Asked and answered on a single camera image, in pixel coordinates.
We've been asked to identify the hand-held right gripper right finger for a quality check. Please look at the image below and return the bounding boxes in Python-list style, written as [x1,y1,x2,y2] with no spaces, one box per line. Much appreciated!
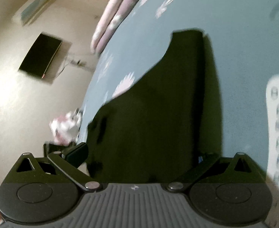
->
[164,152,263,192]

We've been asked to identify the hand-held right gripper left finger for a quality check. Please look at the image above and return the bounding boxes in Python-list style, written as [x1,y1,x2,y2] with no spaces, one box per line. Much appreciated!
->
[6,142,104,192]

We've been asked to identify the black pants with white drawstring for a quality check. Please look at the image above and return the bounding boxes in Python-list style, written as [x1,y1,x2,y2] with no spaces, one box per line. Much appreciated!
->
[87,30,225,184]

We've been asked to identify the pink and white cloth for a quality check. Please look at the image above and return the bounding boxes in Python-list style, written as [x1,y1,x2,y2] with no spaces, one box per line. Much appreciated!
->
[49,109,83,146]

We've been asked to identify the black television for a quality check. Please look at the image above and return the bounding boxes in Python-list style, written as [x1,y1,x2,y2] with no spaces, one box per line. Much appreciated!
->
[18,33,63,79]

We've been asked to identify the pink floral quilt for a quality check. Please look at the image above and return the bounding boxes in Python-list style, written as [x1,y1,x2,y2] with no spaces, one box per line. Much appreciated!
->
[90,0,136,51]

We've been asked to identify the purple floral quilt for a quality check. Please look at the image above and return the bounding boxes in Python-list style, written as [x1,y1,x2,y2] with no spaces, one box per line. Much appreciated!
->
[97,0,159,53]

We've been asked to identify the white air conditioner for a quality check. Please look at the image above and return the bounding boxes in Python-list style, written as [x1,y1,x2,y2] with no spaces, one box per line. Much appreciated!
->
[12,0,62,26]

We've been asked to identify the black wall cable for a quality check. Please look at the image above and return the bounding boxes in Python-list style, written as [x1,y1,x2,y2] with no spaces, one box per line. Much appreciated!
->
[56,52,96,76]

